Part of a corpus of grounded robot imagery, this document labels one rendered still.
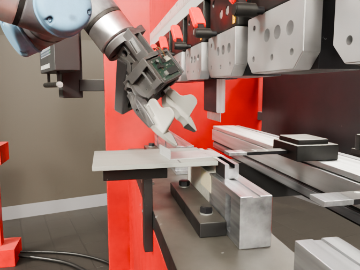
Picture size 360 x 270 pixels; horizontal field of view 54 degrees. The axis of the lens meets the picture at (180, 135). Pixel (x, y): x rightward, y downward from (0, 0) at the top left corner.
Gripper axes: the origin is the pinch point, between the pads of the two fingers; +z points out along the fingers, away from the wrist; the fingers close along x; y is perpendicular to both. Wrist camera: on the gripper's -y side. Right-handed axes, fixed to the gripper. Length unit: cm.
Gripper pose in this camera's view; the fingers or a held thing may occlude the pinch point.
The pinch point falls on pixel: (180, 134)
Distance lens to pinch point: 65.6
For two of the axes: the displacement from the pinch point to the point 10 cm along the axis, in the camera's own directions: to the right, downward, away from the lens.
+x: 5.5, -4.0, 7.3
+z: 6.1, 8.0, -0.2
